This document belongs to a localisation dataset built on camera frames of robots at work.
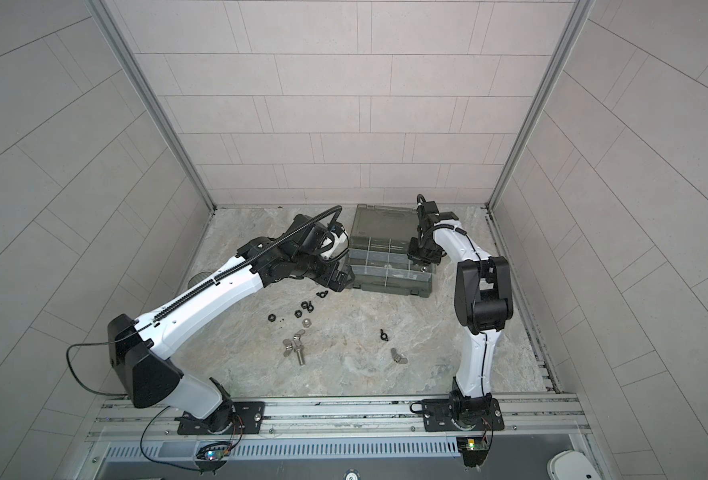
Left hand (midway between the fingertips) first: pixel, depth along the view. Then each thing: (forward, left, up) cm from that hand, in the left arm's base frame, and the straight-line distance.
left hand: (350, 269), depth 74 cm
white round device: (-38, -48, -17) cm, 64 cm away
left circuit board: (-36, +29, -16) cm, 49 cm away
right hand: (+14, -19, -16) cm, 29 cm away
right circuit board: (-35, -29, -21) cm, 50 cm away
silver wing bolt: (-12, +16, -21) cm, 29 cm away
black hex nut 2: (-4, +24, -20) cm, 31 cm away
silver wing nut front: (-15, -13, -21) cm, 29 cm away
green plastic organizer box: (+18, -8, -19) cm, 27 cm away
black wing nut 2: (+3, +10, -20) cm, 23 cm away
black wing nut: (-9, -9, -21) cm, 24 cm away
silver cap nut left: (-6, +14, -21) cm, 26 cm away
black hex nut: (-3, +17, -21) cm, 27 cm away
